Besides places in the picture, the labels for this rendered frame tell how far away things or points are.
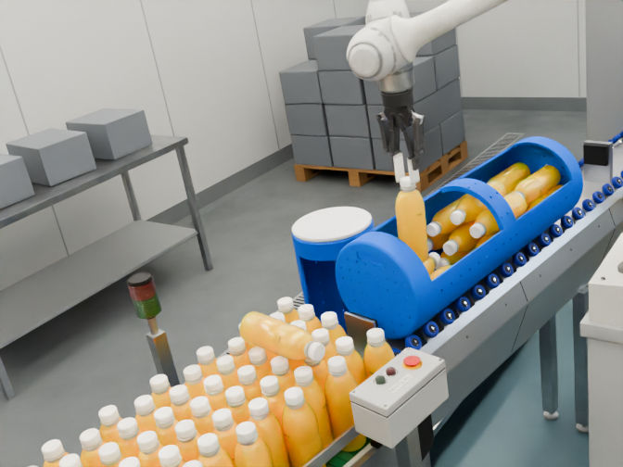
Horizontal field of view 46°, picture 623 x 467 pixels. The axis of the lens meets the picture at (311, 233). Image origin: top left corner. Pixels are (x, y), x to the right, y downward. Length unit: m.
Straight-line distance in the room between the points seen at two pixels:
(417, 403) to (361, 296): 0.48
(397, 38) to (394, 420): 0.77
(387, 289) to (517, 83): 5.49
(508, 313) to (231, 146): 4.24
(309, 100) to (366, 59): 4.34
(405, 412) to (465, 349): 0.57
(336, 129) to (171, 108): 1.28
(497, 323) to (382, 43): 0.98
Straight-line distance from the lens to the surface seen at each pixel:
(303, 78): 5.82
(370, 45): 1.51
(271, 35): 6.54
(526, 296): 2.29
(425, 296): 1.83
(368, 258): 1.86
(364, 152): 5.67
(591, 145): 2.88
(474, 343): 2.09
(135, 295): 1.84
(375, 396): 1.51
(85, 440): 1.58
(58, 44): 5.13
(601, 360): 1.95
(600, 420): 2.06
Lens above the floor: 1.99
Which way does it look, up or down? 23 degrees down
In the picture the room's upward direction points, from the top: 10 degrees counter-clockwise
